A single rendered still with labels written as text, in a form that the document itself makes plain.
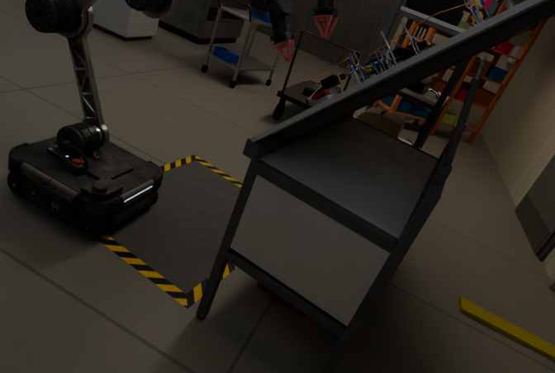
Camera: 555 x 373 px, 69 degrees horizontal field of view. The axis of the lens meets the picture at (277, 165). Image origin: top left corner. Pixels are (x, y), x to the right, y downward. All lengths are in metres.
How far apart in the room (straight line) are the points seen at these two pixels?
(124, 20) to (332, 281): 4.62
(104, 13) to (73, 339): 4.51
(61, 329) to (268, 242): 0.84
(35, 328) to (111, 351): 0.29
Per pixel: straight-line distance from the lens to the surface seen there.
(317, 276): 1.47
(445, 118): 6.76
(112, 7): 5.62
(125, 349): 1.75
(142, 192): 2.17
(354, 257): 1.38
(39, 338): 1.77
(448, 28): 2.42
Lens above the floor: 1.40
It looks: 24 degrees down
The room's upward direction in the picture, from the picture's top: 21 degrees clockwise
